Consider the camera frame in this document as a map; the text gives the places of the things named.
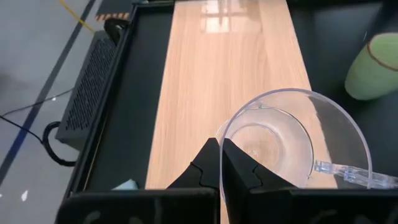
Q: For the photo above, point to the black perforated computer case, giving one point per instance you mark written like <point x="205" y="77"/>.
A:
<point x="87" y="93"/>

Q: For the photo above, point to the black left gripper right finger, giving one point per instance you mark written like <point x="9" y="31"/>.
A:
<point x="248" y="186"/>

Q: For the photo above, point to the hazard-striped black floor mat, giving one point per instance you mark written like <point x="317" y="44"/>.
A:
<point x="113" y="7"/>

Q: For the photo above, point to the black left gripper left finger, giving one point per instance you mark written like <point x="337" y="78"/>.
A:
<point x="199" y="186"/>

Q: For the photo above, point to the light blue cloth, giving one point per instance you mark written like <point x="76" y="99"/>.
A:
<point x="127" y="185"/>

